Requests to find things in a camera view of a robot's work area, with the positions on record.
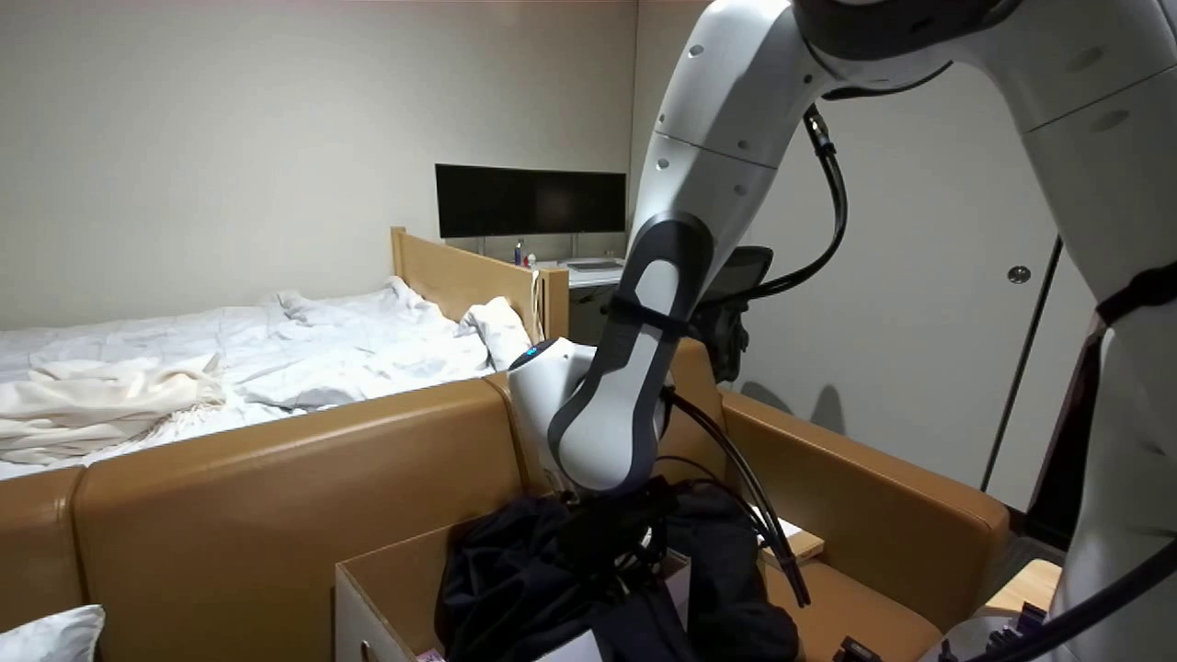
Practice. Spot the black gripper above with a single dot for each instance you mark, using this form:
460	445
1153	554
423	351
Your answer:
624	513

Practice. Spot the black cloth with white stripes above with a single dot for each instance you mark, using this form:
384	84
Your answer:
539	573

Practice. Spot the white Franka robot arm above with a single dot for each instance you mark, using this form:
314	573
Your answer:
736	134

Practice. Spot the small wooden block box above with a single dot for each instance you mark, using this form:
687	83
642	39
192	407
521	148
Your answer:
802	539

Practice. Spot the open cardboard box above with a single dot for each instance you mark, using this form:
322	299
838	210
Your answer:
382	600

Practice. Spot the white desk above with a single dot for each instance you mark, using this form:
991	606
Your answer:
595	272

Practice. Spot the small black object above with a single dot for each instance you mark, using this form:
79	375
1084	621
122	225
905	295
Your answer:
860	651

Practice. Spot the small bottle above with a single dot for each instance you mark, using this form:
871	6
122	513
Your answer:
521	252

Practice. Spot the light wooden bed headboard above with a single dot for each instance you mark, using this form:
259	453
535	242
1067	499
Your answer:
454	278

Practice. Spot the black flat screen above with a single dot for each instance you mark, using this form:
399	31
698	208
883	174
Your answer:
526	198

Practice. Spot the light wooden stool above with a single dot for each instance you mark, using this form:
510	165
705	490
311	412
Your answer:
1025	586

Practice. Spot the white rumpled bedding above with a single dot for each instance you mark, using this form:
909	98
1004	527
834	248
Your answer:
244	353

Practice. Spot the thin black pole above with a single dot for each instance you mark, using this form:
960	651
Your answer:
1025	353

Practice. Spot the round door knob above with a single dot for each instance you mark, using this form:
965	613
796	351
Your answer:
1019	272

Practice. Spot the white pillow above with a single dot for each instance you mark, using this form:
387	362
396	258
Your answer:
51	632

